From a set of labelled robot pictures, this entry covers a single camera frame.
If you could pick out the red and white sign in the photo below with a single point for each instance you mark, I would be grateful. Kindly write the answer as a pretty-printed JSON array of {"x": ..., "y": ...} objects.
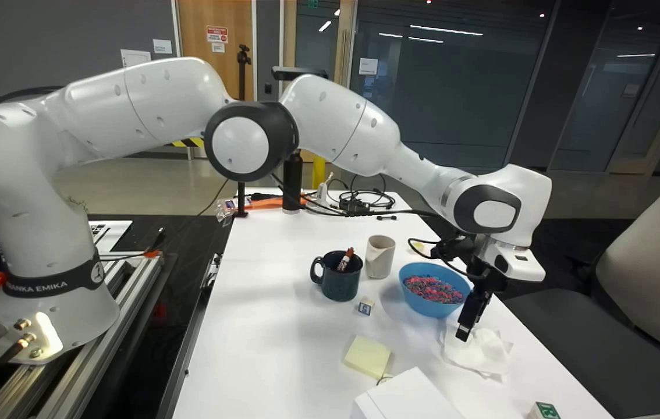
[{"x": 217, "y": 34}]

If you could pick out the white napkin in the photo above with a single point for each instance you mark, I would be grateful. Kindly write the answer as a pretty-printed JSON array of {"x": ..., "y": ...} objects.
[{"x": 484, "y": 352}]

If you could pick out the white box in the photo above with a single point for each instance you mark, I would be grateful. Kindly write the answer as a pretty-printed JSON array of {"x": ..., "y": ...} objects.
[{"x": 403, "y": 398}]

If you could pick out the orange tool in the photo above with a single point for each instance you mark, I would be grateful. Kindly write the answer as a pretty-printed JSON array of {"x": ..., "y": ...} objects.
[{"x": 266, "y": 203}]

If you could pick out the camera on mount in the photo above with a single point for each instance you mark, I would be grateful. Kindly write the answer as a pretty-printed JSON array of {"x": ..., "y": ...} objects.
[{"x": 301, "y": 73}]

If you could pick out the white power adapter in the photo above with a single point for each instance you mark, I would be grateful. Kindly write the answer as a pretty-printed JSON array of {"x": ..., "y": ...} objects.
[{"x": 323, "y": 192}]

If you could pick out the white paper notice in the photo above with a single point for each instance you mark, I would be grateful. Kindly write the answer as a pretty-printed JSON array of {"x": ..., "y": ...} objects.
[
  {"x": 368, "y": 66},
  {"x": 162, "y": 46},
  {"x": 134, "y": 57}
]

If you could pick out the clear plastic packet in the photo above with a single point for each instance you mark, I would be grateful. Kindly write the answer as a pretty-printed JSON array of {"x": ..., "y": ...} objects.
[{"x": 225, "y": 210}]

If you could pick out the heap of colourful beads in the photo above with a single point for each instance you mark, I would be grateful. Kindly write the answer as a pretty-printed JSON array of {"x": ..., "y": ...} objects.
[{"x": 432, "y": 289}]

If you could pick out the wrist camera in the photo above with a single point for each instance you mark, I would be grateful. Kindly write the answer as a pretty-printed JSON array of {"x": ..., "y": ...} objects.
[{"x": 452, "y": 248}]

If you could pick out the glass partition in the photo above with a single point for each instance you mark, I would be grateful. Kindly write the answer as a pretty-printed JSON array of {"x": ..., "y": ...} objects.
[{"x": 458, "y": 105}]

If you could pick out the yellow sticky note pad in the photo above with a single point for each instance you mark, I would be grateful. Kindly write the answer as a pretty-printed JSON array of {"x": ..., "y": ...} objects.
[{"x": 368, "y": 357}]

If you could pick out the yellow bollard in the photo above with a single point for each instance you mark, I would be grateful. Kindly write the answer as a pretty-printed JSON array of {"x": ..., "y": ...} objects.
[{"x": 318, "y": 171}]

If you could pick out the blue bowl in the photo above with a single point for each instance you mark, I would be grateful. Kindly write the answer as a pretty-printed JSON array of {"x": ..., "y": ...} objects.
[{"x": 423, "y": 308}]

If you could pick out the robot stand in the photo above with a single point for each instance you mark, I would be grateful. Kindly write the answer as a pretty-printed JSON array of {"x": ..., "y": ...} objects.
[{"x": 149, "y": 326}]

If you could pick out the small white letter cube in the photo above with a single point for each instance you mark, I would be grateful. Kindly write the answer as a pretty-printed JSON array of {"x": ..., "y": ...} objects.
[{"x": 365, "y": 307}]

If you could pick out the green and white block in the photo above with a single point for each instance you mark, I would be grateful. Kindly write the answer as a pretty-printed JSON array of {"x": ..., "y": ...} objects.
[{"x": 542, "y": 411}]

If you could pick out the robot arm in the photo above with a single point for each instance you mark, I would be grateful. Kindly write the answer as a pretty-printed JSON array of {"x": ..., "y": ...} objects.
[{"x": 149, "y": 105}]

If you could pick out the red and white marker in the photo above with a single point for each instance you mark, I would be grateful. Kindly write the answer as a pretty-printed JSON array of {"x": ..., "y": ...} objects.
[{"x": 345, "y": 259}]

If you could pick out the dark blue mug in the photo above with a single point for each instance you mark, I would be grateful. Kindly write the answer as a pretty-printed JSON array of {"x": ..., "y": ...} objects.
[{"x": 339, "y": 285}]

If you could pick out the wooden door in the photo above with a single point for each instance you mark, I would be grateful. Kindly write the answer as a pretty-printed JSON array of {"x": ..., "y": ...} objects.
[{"x": 196, "y": 35}]

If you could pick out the beige ceramic cup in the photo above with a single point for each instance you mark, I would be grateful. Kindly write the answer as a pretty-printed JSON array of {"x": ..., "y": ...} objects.
[{"x": 379, "y": 259}]

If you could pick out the office chair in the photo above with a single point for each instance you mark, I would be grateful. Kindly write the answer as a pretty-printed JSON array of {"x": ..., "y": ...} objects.
[{"x": 650, "y": 279}]

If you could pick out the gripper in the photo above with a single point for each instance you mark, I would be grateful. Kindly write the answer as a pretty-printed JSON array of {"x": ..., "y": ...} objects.
[{"x": 486, "y": 278}]

